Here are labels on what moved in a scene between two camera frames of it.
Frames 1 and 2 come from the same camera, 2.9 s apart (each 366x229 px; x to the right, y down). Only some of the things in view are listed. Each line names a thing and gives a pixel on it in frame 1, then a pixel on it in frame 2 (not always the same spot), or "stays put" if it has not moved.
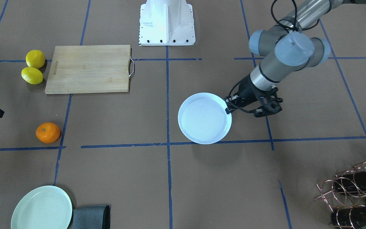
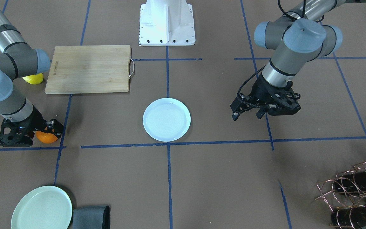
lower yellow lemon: x=32 y=75 stays put
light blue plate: x=202 y=118 → x=166 y=119
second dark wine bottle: x=358 y=217 stays put
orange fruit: x=47 y=132 stays put
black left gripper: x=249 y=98 → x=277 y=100
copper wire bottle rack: x=357 y=195 stays put
